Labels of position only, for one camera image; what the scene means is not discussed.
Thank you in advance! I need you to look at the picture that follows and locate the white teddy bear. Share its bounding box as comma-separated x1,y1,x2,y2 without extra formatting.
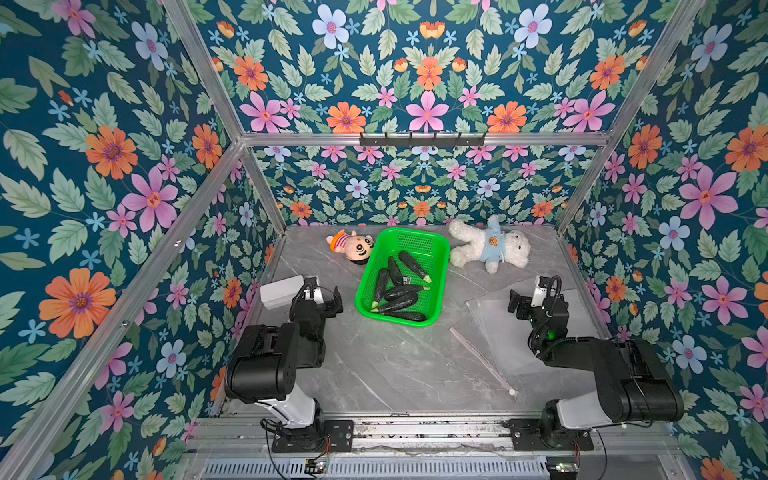
448,215,531,274

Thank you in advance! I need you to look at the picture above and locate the dark eggplant left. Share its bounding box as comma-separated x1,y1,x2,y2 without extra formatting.
372,268,390,307

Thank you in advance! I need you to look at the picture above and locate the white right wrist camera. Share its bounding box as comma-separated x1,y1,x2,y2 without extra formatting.
531,285,549,307

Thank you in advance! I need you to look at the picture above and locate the clear zip-top bag pink zipper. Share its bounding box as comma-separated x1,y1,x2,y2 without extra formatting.
449,327,517,397

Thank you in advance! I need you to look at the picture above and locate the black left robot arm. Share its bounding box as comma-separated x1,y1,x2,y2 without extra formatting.
224,277,344,436

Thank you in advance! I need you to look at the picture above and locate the green plastic basket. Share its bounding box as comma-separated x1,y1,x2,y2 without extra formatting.
355,228,450,328

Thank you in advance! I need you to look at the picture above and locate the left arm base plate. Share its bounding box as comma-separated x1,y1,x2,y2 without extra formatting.
271,420,354,454

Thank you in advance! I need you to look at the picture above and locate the dark eggplant upper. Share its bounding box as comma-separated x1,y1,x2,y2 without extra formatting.
387,256,404,287

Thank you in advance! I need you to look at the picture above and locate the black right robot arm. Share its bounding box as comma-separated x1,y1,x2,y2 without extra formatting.
507,275,684,442

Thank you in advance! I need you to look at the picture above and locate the cartoon doll head toy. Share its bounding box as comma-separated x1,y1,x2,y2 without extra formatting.
326,230,374,265

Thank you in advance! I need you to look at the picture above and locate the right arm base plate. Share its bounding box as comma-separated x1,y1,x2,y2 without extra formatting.
505,419,595,452

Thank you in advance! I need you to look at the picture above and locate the white plastic box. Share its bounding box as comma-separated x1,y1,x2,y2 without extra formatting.
259,275,304,310

